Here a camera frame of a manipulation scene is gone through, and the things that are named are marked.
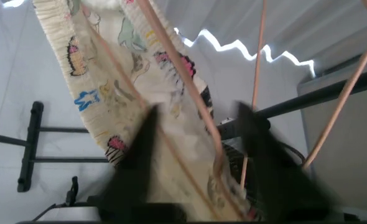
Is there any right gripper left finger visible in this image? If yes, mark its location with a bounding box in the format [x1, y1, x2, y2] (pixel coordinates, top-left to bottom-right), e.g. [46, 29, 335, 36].
[101, 104, 160, 220]

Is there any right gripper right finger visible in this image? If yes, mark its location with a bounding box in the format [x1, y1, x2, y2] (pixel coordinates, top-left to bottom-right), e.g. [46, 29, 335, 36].
[236, 101, 331, 220]

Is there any cream printed garment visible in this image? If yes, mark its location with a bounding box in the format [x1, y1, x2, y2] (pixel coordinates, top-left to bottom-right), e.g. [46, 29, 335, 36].
[32, 0, 259, 222]

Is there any black clothes rack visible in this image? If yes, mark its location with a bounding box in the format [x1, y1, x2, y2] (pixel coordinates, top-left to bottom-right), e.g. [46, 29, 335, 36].
[0, 67, 367, 193]

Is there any black cable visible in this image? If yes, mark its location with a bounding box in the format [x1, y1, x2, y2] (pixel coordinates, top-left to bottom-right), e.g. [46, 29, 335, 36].
[65, 175, 79, 206]

